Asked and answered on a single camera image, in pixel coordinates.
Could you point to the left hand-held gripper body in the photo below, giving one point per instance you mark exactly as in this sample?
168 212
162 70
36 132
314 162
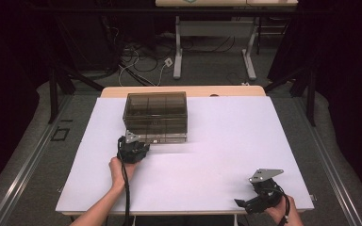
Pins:
132 150

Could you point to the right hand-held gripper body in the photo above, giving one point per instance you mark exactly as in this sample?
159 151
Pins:
267 191

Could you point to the smoky transparent drawer box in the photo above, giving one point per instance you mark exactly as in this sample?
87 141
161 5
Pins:
155 113

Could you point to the person's right hand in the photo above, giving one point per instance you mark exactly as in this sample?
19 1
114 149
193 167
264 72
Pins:
279 212

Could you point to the person's left hand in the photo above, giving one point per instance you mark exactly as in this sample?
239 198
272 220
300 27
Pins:
119 172

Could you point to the white table board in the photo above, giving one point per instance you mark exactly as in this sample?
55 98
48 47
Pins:
201 163

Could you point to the light wooden table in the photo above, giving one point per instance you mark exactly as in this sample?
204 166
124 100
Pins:
198 91

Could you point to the white power adapter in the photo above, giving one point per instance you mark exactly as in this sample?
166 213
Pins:
168 61

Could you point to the black metal stand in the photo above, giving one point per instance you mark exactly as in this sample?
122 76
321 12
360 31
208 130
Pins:
54 94
310 94

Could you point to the black curtain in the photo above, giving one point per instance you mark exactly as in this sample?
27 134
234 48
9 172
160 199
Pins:
6 94
348 94

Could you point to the white-legged background desk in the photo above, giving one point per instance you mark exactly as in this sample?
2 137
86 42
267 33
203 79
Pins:
213 28

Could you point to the aluminium floor rail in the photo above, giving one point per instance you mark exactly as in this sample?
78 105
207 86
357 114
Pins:
28 163
330 163

